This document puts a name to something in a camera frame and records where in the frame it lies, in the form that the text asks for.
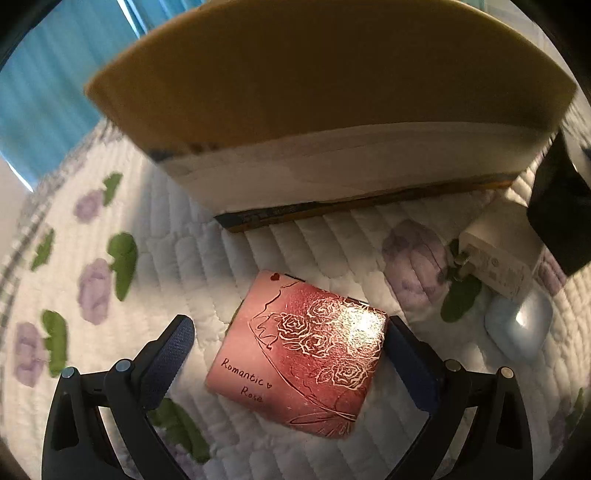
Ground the floral quilted blanket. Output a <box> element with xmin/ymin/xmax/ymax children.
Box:
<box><xmin>0</xmin><ymin>124</ymin><xmax>591</xmax><ymax>480</ymax></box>

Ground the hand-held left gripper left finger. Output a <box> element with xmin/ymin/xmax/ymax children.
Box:
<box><xmin>41</xmin><ymin>314</ymin><xmax>195</xmax><ymax>480</ymax></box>

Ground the white power adapter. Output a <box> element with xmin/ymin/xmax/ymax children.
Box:
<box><xmin>449</xmin><ymin>225</ymin><xmax>546</xmax><ymax>300</ymax></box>

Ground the light blue earbud case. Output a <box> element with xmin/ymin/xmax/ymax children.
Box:
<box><xmin>483</xmin><ymin>292</ymin><xmax>554</xmax><ymax>361</ymax></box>

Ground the cardboard box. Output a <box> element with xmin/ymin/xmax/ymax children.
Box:
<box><xmin>85</xmin><ymin>0</ymin><xmax>578</xmax><ymax>233</ymax></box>

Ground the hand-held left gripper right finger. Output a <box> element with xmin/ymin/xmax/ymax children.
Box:
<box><xmin>387</xmin><ymin>316</ymin><xmax>551</xmax><ymax>480</ymax></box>

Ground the pink rose-print compact case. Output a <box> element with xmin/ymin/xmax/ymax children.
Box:
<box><xmin>205</xmin><ymin>270</ymin><xmax>389</xmax><ymax>438</ymax></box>

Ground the teal curtain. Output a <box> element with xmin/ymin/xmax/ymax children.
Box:
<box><xmin>0</xmin><ymin>0</ymin><xmax>209</xmax><ymax>191</ymax></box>

